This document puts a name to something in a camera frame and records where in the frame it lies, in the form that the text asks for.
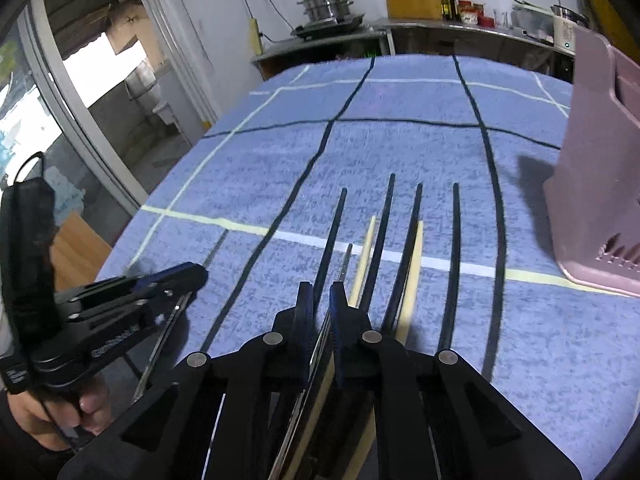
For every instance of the induction cooker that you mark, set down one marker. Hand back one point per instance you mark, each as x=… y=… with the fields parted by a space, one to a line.
x=330 y=27

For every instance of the beige power strip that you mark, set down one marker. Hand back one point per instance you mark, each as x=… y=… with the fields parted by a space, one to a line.
x=256 y=35

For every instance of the yellow wooden door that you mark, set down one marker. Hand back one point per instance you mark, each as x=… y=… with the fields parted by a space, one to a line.
x=607 y=10

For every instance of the wooden stool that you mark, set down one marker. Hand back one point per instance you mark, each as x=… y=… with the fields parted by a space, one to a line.
x=75 y=250

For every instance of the clear glass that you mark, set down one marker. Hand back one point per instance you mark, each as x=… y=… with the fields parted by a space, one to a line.
x=501 y=19

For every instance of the pink plastic utensil holder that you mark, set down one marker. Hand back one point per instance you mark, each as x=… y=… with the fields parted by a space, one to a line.
x=590 y=160

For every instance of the yellow oil bottle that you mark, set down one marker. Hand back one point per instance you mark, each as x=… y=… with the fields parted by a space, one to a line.
x=442 y=5

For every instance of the long steel counter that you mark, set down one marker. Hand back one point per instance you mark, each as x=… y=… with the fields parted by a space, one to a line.
x=475 y=35

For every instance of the blue checked towel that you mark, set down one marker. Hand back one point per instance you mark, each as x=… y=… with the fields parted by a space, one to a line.
x=400 y=135

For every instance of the person's left hand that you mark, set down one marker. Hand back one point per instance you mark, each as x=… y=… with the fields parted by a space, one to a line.
x=95 y=405

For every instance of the metal chopstick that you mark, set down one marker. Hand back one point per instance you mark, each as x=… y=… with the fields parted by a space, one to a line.
x=345 y=265
x=170 y=330

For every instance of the dark oil bottle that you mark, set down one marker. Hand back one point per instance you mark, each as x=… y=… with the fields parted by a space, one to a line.
x=451 y=2

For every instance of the red-lidded jars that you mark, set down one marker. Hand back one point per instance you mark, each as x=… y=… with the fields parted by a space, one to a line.
x=470 y=10

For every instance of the red bowl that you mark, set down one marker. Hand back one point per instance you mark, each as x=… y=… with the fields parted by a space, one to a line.
x=486 y=21

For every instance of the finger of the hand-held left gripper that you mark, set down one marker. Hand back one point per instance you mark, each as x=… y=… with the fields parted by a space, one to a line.
x=150 y=305
x=170 y=274

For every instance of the low steel counter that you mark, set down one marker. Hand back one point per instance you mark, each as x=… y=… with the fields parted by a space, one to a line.
x=310 y=45

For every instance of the sliding glass door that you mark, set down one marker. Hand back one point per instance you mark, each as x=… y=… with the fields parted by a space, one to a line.
x=75 y=110

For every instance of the stainless steel steamer pot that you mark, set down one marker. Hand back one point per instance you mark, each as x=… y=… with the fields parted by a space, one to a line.
x=327 y=5

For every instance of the grey tray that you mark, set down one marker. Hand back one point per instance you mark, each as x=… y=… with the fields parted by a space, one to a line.
x=532 y=20

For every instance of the white outdoor sink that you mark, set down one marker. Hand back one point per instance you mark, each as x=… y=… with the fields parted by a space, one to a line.
x=165 y=112

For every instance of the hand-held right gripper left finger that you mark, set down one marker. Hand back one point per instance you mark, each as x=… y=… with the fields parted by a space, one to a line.
x=306 y=312

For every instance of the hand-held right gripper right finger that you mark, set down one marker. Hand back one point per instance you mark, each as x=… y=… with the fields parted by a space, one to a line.
x=339 y=320

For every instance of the white electric kettle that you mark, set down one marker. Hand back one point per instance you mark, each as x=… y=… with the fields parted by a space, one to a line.
x=565 y=30

